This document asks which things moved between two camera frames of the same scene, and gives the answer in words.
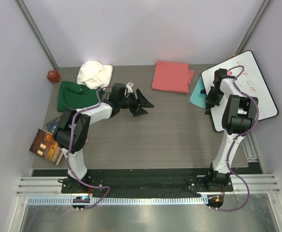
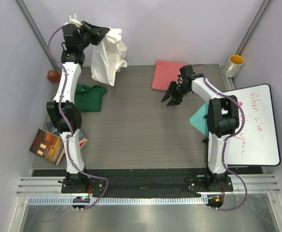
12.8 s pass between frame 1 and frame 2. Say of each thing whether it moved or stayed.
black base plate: stayed
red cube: stayed
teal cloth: moved
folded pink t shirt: stayed
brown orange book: stayed
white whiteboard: moved
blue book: stayed
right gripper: moved
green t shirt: stayed
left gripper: moved
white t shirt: moved
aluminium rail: stayed
